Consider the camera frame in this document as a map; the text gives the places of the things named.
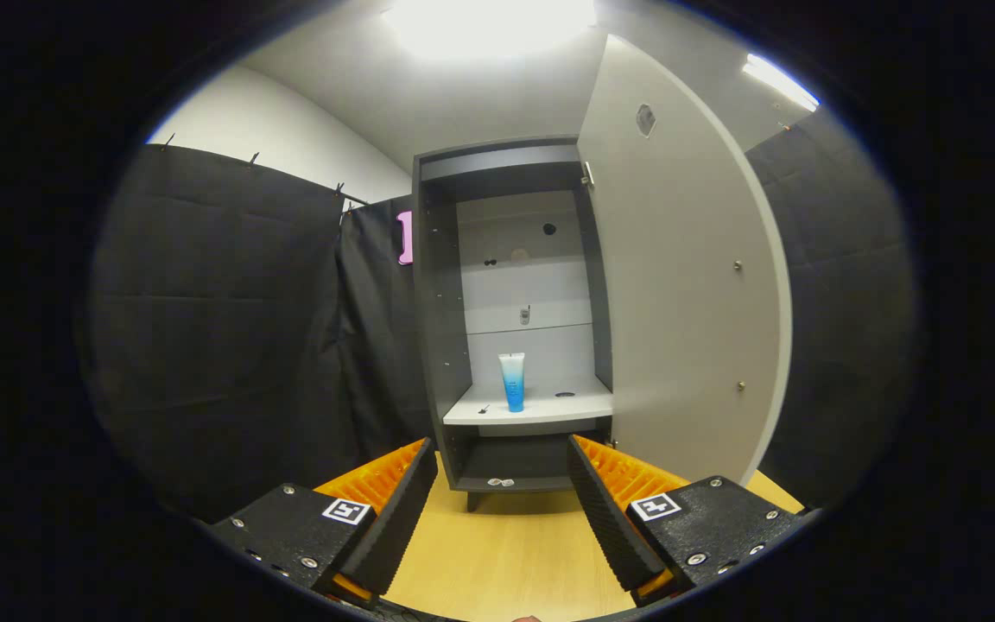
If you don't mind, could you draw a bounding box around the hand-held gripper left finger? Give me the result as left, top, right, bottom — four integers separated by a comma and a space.
208, 437, 439, 603

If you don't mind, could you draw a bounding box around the dark grey cabinet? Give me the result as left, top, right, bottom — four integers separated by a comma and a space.
412, 136, 615, 512

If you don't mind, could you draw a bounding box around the black backdrop cloth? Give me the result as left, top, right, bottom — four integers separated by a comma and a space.
79, 108, 922, 519

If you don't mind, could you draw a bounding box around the white and blue tube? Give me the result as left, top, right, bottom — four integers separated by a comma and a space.
498, 352, 526, 413

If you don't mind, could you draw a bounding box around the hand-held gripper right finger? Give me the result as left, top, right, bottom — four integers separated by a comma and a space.
567, 435, 809, 607

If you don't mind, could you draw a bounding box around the light grey cabinet shelf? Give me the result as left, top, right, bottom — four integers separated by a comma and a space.
443, 384, 613, 426

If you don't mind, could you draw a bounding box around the beige cabinet door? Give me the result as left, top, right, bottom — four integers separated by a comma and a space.
578, 35, 794, 486

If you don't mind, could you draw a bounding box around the large ceiling light panel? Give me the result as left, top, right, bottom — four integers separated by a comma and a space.
381, 0, 598, 61

